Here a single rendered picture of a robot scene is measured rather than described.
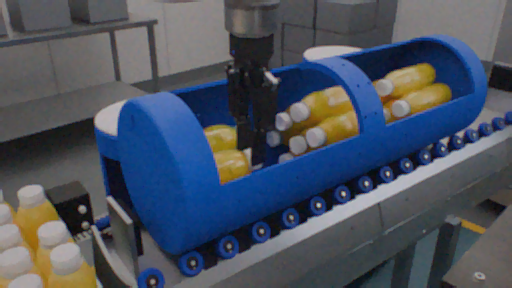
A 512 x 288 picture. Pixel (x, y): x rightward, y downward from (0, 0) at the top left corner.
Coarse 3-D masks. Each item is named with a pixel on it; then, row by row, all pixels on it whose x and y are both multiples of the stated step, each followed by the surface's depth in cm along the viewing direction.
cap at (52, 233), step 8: (48, 224) 68; (56, 224) 68; (64, 224) 68; (40, 232) 66; (48, 232) 66; (56, 232) 66; (64, 232) 67; (40, 240) 66; (48, 240) 65; (56, 240) 66
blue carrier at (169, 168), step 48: (384, 48) 115; (432, 48) 121; (144, 96) 75; (192, 96) 88; (288, 96) 109; (480, 96) 111; (144, 144) 74; (192, 144) 68; (336, 144) 84; (384, 144) 93; (144, 192) 81; (192, 192) 67; (240, 192) 72; (288, 192) 80; (192, 240) 71
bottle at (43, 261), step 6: (66, 240) 67; (72, 240) 69; (42, 246) 66; (48, 246) 66; (54, 246) 66; (36, 252) 67; (42, 252) 66; (48, 252) 66; (36, 258) 67; (42, 258) 66; (48, 258) 66; (36, 264) 67; (42, 264) 66; (48, 264) 66; (42, 270) 66; (48, 270) 66
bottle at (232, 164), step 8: (216, 152) 79; (224, 152) 79; (232, 152) 79; (240, 152) 80; (216, 160) 77; (224, 160) 77; (232, 160) 78; (240, 160) 79; (248, 160) 81; (224, 168) 76; (232, 168) 77; (240, 168) 78; (248, 168) 81; (224, 176) 77; (232, 176) 78; (240, 176) 79
